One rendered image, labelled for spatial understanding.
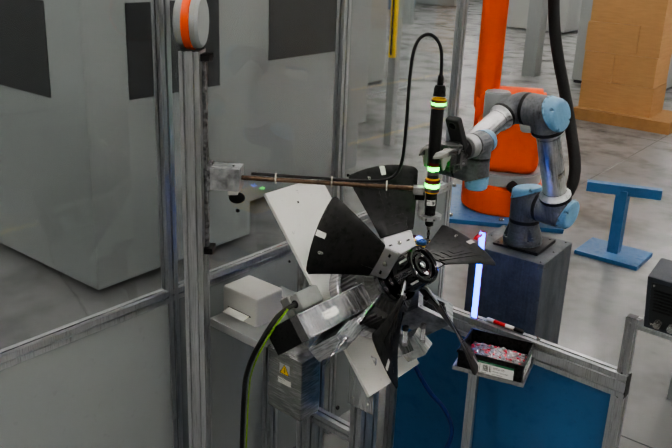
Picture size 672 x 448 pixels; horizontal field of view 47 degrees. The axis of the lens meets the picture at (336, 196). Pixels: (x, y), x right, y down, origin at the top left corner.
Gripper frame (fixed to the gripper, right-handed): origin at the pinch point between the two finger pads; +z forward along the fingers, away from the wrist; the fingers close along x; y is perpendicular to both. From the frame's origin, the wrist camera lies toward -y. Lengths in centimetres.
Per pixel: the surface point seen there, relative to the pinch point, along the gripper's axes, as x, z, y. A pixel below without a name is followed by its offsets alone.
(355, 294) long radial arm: 8.5, 20.7, 41.0
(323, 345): 7, 36, 51
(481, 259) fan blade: -9.0, -21.7, 37.5
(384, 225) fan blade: 11.3, 4.3, 24.4
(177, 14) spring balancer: 56, 45, -37
